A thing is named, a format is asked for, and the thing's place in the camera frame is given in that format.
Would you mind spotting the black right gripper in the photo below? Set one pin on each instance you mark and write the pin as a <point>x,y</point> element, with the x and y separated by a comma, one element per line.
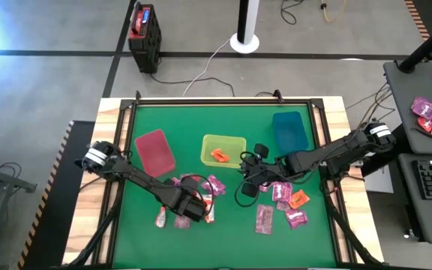
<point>263,172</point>

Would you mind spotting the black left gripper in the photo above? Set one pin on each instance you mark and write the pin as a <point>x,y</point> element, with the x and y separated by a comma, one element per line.
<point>182,200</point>

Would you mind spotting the orange candy packet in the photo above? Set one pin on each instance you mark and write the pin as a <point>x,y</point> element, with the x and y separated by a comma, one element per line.
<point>209,210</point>
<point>298,198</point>
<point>160,217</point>
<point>219,155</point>

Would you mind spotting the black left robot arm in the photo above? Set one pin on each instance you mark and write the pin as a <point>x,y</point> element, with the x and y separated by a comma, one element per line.
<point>137,176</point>

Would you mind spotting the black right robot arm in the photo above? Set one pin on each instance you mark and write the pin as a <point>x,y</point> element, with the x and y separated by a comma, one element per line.
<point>313,159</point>

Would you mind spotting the yellow plastic bin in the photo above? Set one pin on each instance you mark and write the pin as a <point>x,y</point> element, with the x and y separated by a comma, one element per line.
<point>234,144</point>

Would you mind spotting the green table mat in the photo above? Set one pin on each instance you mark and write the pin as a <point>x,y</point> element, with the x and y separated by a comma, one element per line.
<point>223,243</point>

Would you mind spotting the blue plastic bin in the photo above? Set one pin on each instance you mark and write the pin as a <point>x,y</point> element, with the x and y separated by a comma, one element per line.
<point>290,132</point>

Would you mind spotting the pink plastic bin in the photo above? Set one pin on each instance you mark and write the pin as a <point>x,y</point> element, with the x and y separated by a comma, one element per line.
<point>155,153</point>

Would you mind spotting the pole with white round base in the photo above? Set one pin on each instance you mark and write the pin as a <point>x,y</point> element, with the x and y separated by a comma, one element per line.
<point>244,42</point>

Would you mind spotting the black red equipment case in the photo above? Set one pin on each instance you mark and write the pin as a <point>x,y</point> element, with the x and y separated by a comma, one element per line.
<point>144,37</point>

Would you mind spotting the grey metal stand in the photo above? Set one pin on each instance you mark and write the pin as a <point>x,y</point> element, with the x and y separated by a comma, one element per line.
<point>6,180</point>

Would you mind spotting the black metal table frame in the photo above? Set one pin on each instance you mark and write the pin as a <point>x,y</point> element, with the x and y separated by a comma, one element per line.
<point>223,101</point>

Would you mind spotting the black diagonal frame strut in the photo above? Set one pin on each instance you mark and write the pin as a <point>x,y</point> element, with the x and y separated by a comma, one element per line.
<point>351,236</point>
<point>96,236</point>

